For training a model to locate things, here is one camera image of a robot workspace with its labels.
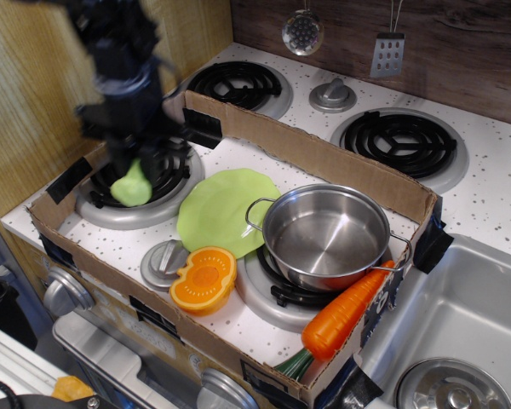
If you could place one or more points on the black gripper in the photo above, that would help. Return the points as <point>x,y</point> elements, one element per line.
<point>131,108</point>

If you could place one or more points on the green toy broccoli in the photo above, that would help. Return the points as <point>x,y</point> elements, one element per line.
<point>133,189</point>

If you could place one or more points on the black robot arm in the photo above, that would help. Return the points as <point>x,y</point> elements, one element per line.
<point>120,39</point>

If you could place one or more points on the stainless steel pan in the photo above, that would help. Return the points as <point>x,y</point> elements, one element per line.
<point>325,237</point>

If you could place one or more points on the front left black burner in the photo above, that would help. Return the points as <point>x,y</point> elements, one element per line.
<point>96,205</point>

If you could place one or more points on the black burner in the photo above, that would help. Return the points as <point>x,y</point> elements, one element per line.
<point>272,297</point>
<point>414,143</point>
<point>96,205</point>
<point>249,85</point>

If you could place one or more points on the cardboard fence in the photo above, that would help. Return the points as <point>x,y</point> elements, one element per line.
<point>246,132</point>

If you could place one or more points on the light green plate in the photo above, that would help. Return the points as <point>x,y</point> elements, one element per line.
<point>222,209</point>

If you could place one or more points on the front silver stove knob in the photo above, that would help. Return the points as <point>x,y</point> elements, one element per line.
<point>159,266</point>

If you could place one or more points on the silver stove knob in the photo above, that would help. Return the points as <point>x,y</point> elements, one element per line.
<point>332,97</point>
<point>159,266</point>

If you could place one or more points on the back left black burner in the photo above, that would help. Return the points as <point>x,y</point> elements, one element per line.
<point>249,85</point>

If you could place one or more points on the orange toy pumpkin half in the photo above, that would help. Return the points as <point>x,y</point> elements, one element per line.
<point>206,282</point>

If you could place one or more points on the left silver oven knob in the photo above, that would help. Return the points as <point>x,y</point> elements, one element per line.
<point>65,294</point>

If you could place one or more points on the silver oven knob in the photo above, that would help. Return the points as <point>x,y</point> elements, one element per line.
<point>218,390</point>
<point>65,294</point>

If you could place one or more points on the front right black burner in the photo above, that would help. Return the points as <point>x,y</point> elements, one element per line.
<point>272,297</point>

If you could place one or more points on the back silver stove knob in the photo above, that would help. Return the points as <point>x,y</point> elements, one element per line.
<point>332,97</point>

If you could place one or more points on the hanging silver skimmer ladle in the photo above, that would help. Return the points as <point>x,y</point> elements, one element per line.
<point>303,31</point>

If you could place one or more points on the small orange object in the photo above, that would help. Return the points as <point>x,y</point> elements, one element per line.
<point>70,388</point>

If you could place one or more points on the right silver oven knob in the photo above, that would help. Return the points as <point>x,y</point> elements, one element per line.
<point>218,390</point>

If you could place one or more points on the orange toy carrot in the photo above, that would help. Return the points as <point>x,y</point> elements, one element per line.
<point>333,325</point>

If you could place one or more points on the hanging silver spatula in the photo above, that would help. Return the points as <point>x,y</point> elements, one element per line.
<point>387,60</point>

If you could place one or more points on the back right black burner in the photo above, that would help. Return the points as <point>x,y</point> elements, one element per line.
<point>414,143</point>

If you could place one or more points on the silver sink basin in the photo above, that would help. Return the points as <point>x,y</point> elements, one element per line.
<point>461,310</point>

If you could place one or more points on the silver sink drain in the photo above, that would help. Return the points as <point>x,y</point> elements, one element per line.
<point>448,383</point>

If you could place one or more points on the silver oven door handle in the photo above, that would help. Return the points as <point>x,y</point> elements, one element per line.
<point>124,372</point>

